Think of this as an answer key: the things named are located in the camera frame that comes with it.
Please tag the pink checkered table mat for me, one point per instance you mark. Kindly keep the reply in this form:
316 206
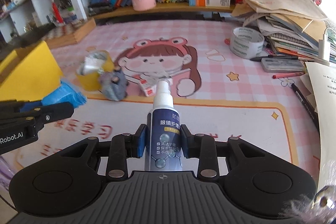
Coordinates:
214 91

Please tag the clear tape roll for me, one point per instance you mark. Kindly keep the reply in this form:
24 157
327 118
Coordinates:
246 43

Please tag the glasses cleaner spray bottle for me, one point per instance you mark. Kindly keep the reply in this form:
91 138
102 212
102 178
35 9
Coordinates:
163 140

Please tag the black marker pen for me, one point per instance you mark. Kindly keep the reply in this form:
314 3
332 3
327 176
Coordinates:
306 105

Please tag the orange white box lower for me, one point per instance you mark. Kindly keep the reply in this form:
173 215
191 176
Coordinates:
210 3

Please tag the stack of papers and notebooks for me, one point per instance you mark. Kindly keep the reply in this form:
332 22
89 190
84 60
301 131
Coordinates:
291 27

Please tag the white staples box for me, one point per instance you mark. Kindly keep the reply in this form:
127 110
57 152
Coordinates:
148 84

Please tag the red pen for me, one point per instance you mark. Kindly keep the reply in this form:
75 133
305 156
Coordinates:
286 75

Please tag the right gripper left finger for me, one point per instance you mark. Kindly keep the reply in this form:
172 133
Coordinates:
122 147

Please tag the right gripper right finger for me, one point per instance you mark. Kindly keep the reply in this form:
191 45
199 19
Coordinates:
203 148

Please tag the wooden chessboard box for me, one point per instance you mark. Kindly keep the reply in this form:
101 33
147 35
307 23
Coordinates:
69 34

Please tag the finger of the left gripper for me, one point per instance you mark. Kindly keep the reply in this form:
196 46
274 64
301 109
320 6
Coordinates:
51 113
12 106

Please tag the white paper sheet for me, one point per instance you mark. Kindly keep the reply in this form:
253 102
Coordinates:
322 79

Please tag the grey pencil case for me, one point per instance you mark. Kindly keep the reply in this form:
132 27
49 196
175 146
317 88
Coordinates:
282 65

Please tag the yellow cardboard box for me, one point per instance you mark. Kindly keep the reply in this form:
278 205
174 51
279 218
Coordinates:
29 74

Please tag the yellow tape roll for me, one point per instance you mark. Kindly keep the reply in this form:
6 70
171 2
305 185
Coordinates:
95 63

